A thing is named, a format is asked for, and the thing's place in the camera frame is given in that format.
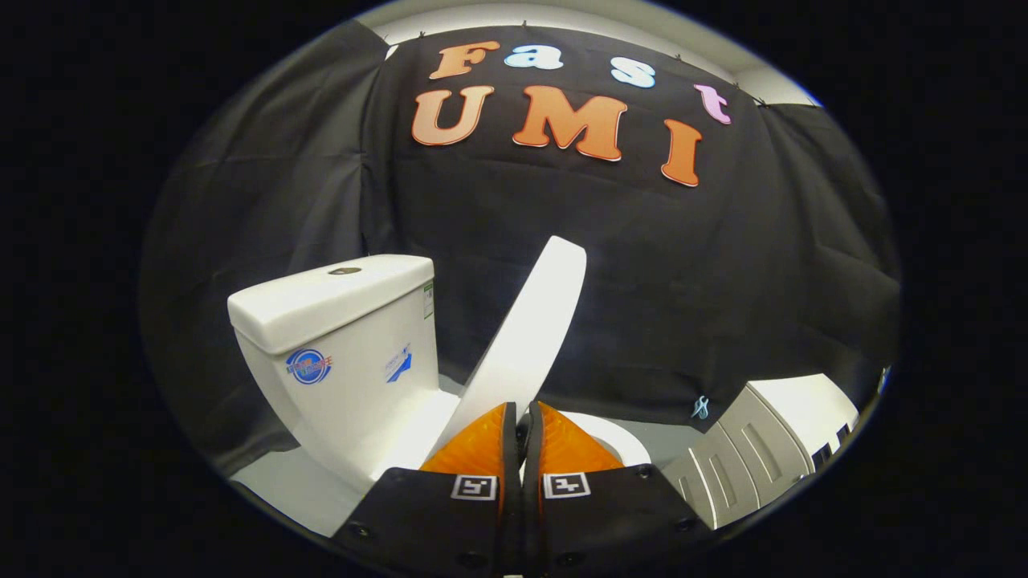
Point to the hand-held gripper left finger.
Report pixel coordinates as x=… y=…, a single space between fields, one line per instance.
x=426 y=522

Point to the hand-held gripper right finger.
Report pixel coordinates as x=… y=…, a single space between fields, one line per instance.
x=610 y=522

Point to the white toilet lid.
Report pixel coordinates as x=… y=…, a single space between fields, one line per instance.
x=522 y=345

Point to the white ceramic toilet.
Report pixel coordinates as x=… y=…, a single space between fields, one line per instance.
x=345 y=369

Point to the light blue clip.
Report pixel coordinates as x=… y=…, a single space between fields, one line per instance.
x=700 y=407

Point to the grey panelled cabinet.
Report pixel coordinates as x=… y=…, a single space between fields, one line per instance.
x=747 y=457

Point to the black backdrop cloth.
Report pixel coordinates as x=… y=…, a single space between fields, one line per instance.
x=642 y=265

